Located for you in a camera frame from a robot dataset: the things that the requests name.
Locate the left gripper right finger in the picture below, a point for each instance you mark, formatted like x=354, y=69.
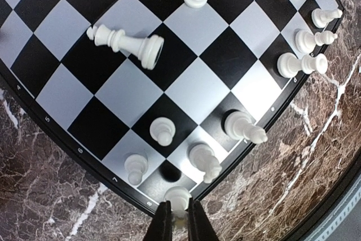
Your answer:
x=199, y=226

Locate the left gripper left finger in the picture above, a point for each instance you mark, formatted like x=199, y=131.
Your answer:
x=160, y=228

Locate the white chess piece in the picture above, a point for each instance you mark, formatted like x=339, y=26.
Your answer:
x=178, y=197
x=306, y=41
x=147, y=50
x=289, y=65
x=203, y=158
x=136, y=166
x=162, y=130
x=238, y=125
x=321, y=18

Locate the black grey chessboard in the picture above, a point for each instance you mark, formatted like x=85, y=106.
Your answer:
x=98, y=105

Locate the white chess piece lying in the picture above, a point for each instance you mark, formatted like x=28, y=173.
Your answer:
x=147, y=50

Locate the white slotted cable duct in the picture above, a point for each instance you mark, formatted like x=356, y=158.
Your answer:
x=347, y=225

